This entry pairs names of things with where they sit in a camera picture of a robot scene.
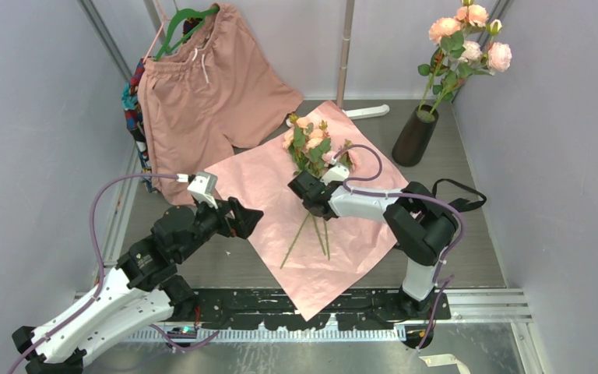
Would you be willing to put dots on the pink shorts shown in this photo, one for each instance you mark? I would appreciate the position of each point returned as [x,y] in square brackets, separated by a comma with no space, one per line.
[216,93]

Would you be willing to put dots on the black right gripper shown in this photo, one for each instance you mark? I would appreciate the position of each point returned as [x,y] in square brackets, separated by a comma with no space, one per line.
[308,191]

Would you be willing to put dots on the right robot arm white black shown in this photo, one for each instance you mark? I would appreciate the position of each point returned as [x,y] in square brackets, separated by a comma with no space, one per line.
[383,206]

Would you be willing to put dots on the white clothes rack stand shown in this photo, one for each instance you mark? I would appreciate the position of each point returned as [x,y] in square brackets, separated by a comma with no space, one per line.
[360,113]

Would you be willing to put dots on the colourful patterned garment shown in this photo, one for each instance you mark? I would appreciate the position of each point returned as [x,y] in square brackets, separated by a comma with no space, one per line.
[134,118]

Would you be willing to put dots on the pink clothes hanger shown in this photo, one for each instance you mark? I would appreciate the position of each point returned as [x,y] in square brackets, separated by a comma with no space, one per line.
[158,18]

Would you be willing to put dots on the pink wrapping paper sheet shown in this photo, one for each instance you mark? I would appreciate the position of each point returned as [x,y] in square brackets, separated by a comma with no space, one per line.
[313,260]

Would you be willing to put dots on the peach rose stem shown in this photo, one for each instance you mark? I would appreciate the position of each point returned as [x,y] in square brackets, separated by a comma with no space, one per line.
[302,128]

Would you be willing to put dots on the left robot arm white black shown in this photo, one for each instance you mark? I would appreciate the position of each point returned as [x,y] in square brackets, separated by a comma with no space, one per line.
[143,288]

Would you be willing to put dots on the orange pink rose stem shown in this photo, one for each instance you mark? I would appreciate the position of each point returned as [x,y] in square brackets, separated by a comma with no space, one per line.
[456,58]

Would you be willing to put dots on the black cylindrical vase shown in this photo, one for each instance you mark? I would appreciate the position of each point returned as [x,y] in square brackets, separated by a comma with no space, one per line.
[415,136]

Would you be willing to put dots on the green clothes hanger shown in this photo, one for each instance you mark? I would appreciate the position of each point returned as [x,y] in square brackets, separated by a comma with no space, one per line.
[178,21]

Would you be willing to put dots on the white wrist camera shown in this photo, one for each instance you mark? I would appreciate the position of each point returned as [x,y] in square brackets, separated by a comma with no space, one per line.
[201,188]
[337,172]

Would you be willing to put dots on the pink artificial rose stem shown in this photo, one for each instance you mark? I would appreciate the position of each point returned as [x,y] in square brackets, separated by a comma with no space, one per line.
[499,55]

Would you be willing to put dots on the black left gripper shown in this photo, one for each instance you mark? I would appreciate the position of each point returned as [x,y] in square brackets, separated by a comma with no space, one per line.
[231,216]

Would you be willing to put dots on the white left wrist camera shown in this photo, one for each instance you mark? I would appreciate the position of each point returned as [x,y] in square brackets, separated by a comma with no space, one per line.
[201,188]

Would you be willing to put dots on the aluminium rail frame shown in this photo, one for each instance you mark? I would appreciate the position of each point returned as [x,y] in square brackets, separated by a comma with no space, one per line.
[268,315]

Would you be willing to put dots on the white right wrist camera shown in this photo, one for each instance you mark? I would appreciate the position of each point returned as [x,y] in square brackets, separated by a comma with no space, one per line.
[337,172]

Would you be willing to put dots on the black ribbon gold lettering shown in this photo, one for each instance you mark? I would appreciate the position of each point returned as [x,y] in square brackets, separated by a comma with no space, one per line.
[459,198]

